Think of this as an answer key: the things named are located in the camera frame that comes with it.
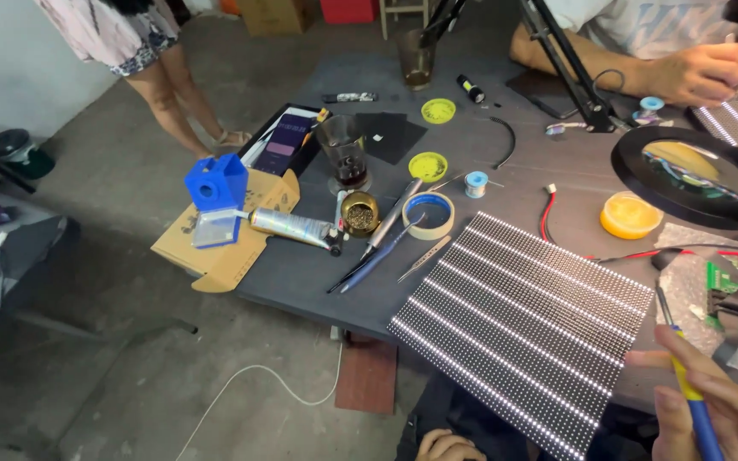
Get white floor cable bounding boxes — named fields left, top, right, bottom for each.
left=175, top=342, right=345, bottom=461

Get blue plastic stand box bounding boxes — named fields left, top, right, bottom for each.
left=184, top=152, right=250, bottom=250

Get brown empty glass cup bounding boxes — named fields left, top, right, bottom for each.
left=394, top=28, right=438, bottom=92

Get blue yellow soldering iron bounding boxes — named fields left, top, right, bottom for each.
left=655, top=284, right=726, bottom=461

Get black white patterned stick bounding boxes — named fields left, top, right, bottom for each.
left=322, top=91, right=380, bottom=105

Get wooden stool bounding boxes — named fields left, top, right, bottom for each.
left=378, top=0, right=435, bottom=41

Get brown cardboard carton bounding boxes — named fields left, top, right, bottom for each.
left=235, top=0, right=322, bottom=37

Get small blue solder spool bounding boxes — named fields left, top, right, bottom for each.
left=463, top=170, right=491, bottom=200

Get small white purple tool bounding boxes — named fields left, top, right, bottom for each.
left=545, top=121, right=589, bottom=137

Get silver glue tube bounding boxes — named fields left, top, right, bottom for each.
left=234, top=206, right=345, bottom=257

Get small black flashlight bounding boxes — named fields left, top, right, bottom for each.
left=456, top=73, right=487, bottom=105

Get brown wooden board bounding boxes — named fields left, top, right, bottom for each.
left=334, top=332, right=400, bottom=416

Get silver pen tool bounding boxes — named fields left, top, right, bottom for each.
left=360, top=177, right=424, bottom=263

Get black round magnifier lamp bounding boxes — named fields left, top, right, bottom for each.
left=610, top=125, right=738, bottom=232

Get light blue solder spool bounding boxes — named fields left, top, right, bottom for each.
left=631, top=95, right=666, bottom=126

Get red and black cables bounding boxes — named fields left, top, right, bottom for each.
left=582, top=228, right=738, bottom=264

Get clear bubble wrap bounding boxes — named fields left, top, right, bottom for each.
left=653, top=222, right=738, bottom=383

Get flat brown cardboard box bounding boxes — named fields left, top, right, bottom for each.
left=150, top=168, right=302, bottom=295

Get black square sheets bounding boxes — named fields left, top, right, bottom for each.
left=354, top=112, right=429, bottom=166

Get large lit LED panel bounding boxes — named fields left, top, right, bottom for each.
left=387, top=210, right=656, bottom=461

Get grey side table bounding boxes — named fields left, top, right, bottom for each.
left=0, top=184, right=83, bottom=354

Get curved black cable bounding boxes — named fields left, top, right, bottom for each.
left=489, top=116, right=517, bottom=171

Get blue pen tool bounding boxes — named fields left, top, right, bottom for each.
left=327, top=212, right=428, bottom=296

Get glass cup with dark drink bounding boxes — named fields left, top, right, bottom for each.
left=314, top=114, right=374, bottom=197

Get beige tape roll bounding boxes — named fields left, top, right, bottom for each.
left=401, top=191, right=456, bottom=242

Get black round pot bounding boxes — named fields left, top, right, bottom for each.
left=0, top=128, right=57, bottom=182

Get tablet in black box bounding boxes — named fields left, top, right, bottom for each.
left=238, top=103, right=332, bottom=179

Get yellow round lid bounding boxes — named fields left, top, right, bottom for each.
left=420, top=97, right=457, bottom=125
left=407, top=151, right=450, bottom=184

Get red box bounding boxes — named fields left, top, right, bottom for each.
left=319, top=0, right=381, bottom=26

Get brass tip cleaner pot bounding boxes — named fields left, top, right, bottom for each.
left=340, top=190, right=381, bottom=239

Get grey ribbon cable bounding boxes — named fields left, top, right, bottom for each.
left=705, top=264, right=738, bottom=322

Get yellow flux tub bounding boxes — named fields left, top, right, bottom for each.
left=599, top=190, right=665, bottom=242

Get silver tweezers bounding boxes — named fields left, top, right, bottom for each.
left=396, top=234, right=454, bottom=284

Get person's left hand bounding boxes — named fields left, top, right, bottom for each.
left=415, top=428, right=489, bottom=461

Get red wire with white plug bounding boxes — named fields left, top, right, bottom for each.
left=538, top=183, right=560, bottom=245

